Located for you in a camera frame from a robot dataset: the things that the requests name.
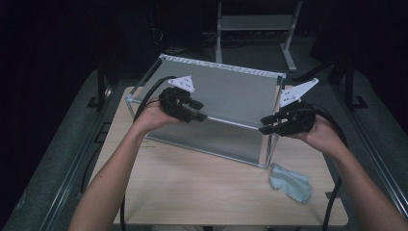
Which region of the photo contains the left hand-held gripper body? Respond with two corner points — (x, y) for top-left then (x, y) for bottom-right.
(158, 75), (196, 124)

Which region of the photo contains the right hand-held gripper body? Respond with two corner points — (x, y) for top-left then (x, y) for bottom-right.
(275, 77), (320, 138)

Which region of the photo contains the two-tier grey mesh rack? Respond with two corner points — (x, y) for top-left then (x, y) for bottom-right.
(124, 53), (287, 169)

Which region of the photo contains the light blue cleaning cloth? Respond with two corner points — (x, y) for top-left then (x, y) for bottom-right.
(268, 162), (313, 205)

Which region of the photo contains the person's left hand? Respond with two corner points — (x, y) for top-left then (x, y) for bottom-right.
(132, 96), (186, 135)

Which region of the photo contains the person's right hand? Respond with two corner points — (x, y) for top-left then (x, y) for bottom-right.
(289, 114), (349, 159)

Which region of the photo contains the black upright stand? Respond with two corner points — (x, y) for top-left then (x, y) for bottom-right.
(344, 59), (370, 113)
(86, 61), (114, 113)

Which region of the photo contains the white metal stand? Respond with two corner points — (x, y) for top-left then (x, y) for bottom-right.
(215, 0), (303, 73)

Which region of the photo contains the left hand-held gripper black cable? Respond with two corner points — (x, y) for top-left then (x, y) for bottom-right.
(119, 75), (177, 231)

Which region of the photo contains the hand-held gripper black cable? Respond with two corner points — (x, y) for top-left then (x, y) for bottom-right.
(312, 102), (349, 231)
(119, 75), (177, 231)

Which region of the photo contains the tangle of black floor cables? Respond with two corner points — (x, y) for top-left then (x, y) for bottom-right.
(149, 9), (216, 64)

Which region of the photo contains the metal frame rail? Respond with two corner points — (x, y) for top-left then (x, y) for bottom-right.
(331, 84), (408, 222)
(38, 85), (115, 231)

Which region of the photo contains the right hand-held gripper black cable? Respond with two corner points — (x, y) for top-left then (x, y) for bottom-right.
(312, 102), (349, 231)

